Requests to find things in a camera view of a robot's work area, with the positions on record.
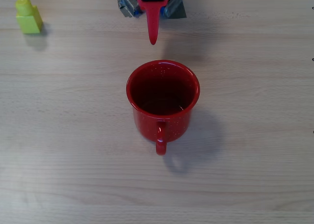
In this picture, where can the yellow-green toy block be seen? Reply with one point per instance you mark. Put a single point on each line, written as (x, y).
(29, 23)

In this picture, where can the red enamel mug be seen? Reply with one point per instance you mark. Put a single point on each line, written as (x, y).
(171, 126)

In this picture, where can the blue tape piece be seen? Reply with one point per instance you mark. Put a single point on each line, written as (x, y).
(136, 14)

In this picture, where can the grey duct tape patch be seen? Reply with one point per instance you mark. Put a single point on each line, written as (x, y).
(126, 3)
(176, 9)

